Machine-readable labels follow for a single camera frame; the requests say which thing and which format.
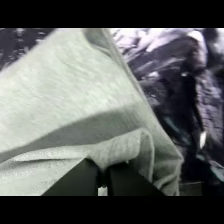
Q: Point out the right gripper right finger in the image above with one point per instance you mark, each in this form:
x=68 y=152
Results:
x=130 y=183

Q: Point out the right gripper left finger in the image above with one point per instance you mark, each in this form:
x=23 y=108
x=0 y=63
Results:
x=78 y=181

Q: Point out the grey garment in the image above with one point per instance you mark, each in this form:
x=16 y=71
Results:
x=66 y=100

